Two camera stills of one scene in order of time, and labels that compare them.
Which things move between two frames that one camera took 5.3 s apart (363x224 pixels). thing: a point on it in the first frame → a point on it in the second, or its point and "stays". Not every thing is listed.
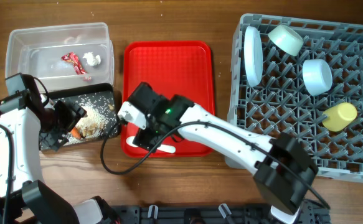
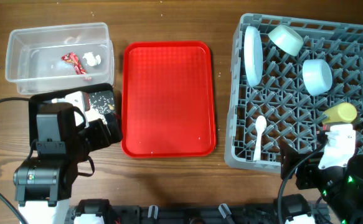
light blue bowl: x=317 y=76 stays
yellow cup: x=340 y=116 stays
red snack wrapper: x=72 y=58 stays
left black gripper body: x=64 y=123 → x=107 y=131
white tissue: x=91 y=60 stays
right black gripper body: x=147 y=137 → x=290 y=160
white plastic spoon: x=161 y=148 → x=260 y=126
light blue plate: x=253 y=55 stays
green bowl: x=286 y=39 stays
